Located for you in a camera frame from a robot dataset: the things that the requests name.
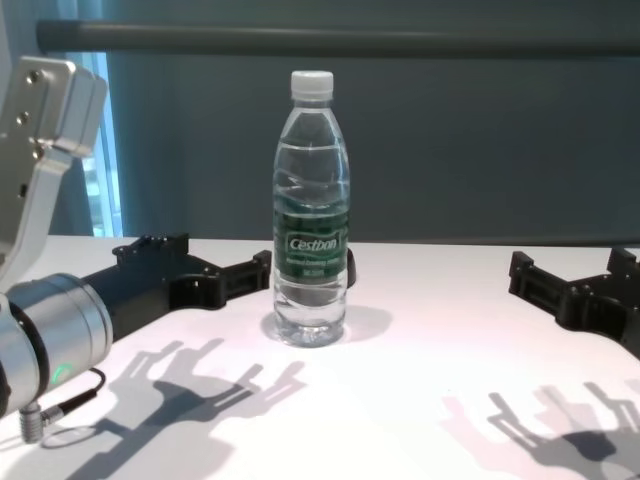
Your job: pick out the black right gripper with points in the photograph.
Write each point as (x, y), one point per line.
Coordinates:
(605, 305)

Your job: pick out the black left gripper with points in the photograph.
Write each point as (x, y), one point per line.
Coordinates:
(150, 285)

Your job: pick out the clear water bottle green label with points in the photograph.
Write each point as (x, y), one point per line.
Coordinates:
(310, 210)

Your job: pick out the black round button green top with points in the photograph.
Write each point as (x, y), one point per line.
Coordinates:
(352, 270)

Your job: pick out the grey horizontal rail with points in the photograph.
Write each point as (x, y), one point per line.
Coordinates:
(300, 39)

